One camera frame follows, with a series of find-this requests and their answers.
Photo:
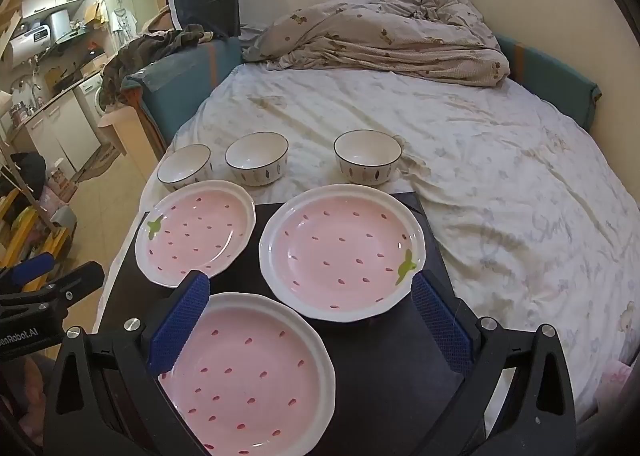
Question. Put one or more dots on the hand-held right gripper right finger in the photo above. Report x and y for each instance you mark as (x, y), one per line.
(442, 326)

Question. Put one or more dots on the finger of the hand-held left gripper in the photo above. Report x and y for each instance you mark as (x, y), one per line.
(30, 268)
(82, 278)

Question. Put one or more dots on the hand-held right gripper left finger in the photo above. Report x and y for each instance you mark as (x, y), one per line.
(180, 321)

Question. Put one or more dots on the pink strawberry plate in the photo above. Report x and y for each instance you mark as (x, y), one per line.
(250, 376)
(195, 231)
(340, 246)

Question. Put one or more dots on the white leaf-pattern bowl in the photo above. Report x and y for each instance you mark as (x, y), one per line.
(367, 156)
(256, 158)
(182, 171)

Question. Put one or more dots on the yellow metal rack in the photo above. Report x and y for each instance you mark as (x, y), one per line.
(30, 231)

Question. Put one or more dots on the black board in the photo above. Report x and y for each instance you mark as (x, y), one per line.
(380, 351)

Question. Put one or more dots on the black cloth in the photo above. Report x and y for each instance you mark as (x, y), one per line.
(27, 168)

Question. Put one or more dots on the white kitchen counter cabinets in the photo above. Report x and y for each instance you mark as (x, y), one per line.
(60, 131)

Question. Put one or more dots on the white printed bed sheet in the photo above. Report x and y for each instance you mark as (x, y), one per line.
(500, 196)

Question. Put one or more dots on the white washing machine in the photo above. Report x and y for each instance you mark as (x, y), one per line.
(96, 96)

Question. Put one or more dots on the white water heater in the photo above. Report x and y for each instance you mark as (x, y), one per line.
(30, 43)

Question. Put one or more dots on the pile of dark clothes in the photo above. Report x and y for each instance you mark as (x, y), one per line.
(145, 51)

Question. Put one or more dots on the beige printed duvet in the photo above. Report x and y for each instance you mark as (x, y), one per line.
(380, 31)

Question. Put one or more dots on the teal bed frame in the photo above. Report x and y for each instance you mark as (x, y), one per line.
(190, 71)

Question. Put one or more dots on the white wall cabinets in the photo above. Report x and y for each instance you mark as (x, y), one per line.
(50, 1)

